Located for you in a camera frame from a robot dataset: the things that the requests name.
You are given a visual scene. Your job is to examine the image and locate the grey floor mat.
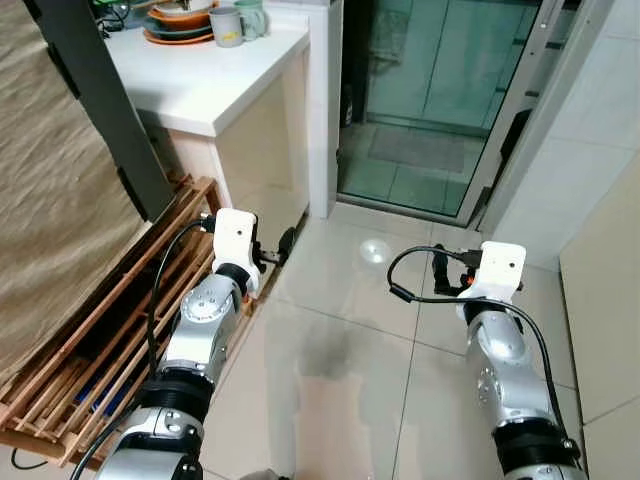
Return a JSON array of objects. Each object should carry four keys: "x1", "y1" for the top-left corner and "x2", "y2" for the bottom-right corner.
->
[{"x1": 368, "y1": 124, "x2": 483, "y2": 174}]

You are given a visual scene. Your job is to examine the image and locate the green glass sliding door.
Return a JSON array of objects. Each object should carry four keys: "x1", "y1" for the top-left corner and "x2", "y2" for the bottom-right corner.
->
[{"x1": 337, "y1": 0, "x2": 601, "y2": 229}]

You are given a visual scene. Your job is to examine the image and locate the white counter with dishes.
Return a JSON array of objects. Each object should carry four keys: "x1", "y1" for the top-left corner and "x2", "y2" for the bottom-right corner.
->
[{"x1": 103, "y1": 8, "x2": 313, "y2": 246}]

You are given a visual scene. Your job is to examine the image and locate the green mug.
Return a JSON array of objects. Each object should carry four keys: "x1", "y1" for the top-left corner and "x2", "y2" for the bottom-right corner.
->
[{"x1": 234, "y1": 0, "x2": 269, "y2": 41}]

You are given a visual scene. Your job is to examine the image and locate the wooden wine rack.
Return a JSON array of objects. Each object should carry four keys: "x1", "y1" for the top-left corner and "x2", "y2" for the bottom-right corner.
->
[{"x1": 0, "y1": 175, "x2": 263, "y2": 469}]

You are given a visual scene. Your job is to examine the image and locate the dark grey plate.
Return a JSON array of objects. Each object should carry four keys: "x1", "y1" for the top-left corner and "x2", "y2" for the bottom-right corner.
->
[{"x1": 145, "y1": 18, "x2": 214, "y2": 39}]

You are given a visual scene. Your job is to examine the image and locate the orange bowl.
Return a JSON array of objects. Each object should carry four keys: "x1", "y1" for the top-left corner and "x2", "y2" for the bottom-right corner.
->
[{"x1": 150, "y1": 5, "x2": 215, "y2": 28}]

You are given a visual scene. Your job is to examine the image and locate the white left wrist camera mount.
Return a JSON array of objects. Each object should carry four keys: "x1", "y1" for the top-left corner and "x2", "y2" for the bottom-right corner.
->
[{"x1": 212, "y1": 208, "x2": 262, "y2": 271}]

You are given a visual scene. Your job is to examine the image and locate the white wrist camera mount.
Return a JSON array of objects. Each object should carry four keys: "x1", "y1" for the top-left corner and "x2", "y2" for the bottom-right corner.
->
[
  {"x1": 212, "y1": 208, "x2": 262, "y2": 271},
  {"x1": 458, "y1": 241, "x2": 528, "y2": 303}
]

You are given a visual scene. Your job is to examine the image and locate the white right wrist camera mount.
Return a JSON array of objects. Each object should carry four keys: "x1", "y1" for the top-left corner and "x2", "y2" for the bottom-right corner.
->
[{"x1": 458, "y1": 241, "x2": 528, "y2": 303}]

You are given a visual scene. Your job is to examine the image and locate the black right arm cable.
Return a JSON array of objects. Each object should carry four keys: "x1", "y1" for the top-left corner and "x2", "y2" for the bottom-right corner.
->
[{"x1": 386, "y1": 244, "x2": 571, "y2": 436}]

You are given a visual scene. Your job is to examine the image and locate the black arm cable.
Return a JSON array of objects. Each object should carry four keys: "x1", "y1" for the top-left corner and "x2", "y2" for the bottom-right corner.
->
[
  {"x1": 386, "y1": 244, "x2": 571, "y2": 436},
  {"x1": 145, "y1": 215, "x2": 219, "y2": 376}
]

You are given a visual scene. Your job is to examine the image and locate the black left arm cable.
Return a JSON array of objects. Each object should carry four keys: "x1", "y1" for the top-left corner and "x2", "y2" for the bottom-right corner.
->
[{"x1": 145, "y1": 215, "x2": 219, "y2": 376}]

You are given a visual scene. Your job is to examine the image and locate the black door handle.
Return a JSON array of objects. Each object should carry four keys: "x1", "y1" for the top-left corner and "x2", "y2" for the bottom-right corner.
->
[{"x1": 496, "y1": 108, "x2": 533, "y2": 163}]

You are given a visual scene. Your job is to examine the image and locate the black power cord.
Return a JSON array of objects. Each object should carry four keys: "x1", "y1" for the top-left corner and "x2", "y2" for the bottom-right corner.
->
[{"x1": 93, "y1": 0, "x2": 151, "y2": 39}]

